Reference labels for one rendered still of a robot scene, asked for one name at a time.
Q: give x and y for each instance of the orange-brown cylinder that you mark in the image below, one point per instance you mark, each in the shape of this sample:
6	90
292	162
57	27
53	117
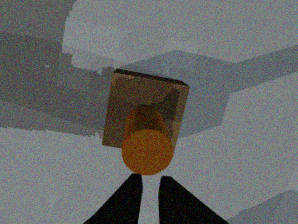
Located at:
147	148

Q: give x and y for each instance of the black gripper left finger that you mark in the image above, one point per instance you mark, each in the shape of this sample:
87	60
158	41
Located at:
123	206

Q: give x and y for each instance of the brown square block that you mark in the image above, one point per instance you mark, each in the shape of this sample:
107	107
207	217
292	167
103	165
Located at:
129	90

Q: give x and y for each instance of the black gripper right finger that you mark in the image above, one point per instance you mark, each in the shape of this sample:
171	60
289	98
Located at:
179	206

